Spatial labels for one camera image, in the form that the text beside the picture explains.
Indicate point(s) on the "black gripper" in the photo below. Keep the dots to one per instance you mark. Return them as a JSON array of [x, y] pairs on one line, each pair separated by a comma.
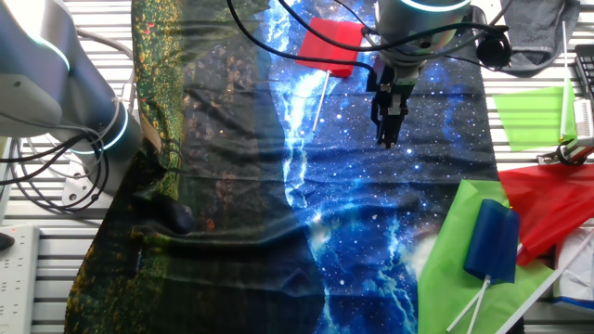
[[392, 99]]

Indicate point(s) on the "small red flag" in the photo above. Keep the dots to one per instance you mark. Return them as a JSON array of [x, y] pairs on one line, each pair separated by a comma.
[[329, 46]]

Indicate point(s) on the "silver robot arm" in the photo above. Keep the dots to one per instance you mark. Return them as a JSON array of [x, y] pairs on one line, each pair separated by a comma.
[[46, 69]]

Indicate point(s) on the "small green flag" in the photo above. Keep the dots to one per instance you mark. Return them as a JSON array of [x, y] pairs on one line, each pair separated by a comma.
[[529, 120]]

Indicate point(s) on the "small blue flag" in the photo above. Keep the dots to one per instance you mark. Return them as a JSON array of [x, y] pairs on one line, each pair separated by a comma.
[[492, 241]]

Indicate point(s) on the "large green flag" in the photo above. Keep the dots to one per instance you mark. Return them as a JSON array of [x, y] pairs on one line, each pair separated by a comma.
[[445, 287]]

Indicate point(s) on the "large red flag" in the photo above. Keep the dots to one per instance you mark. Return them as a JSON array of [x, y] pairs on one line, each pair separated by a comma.
[[547, 204]]

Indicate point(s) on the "galaxy print cloth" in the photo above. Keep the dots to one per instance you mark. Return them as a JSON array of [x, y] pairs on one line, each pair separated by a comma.
[[232, 185]]

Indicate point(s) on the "grey towel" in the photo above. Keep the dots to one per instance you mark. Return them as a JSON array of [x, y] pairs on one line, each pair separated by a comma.
[[538, 32]]

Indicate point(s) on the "tan cardboard piece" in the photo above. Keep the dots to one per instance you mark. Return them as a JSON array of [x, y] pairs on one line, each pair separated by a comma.
[[149, 134]]

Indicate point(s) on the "white power strip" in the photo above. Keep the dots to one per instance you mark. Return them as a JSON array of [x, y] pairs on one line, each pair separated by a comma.
[[18, 278]]

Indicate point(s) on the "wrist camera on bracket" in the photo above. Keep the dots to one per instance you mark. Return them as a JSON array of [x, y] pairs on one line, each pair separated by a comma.
[[494, 50]]

